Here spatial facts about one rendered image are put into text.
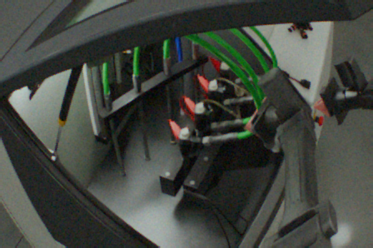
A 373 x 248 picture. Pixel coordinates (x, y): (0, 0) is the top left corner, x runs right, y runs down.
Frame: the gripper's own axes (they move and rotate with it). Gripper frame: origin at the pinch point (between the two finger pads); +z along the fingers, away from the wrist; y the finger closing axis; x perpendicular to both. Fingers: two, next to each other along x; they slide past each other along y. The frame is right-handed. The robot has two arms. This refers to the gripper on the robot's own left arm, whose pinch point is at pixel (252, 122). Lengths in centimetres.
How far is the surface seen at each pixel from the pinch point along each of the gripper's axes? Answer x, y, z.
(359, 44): 96, -183, 130
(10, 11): -65, 17, 15
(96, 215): -13.3, 37.7, 1.0
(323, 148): 89, -74, 106
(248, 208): 26.0, 5.4, 26.4
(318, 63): 20, -48, 26
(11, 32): -58, 23, 7
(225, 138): -0.1, 3.8, 7.6
